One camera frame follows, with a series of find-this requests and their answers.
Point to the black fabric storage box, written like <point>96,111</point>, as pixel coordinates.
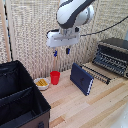
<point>18,96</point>

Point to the dark blue book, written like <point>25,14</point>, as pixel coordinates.
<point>80,79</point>

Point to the red plastic cup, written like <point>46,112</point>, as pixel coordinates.
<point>54,77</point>

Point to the white bowl with yellow food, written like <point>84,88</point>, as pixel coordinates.
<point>42,83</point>

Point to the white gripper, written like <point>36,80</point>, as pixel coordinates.
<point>62,38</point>

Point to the woven folding screen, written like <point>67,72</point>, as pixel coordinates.
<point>40,33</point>

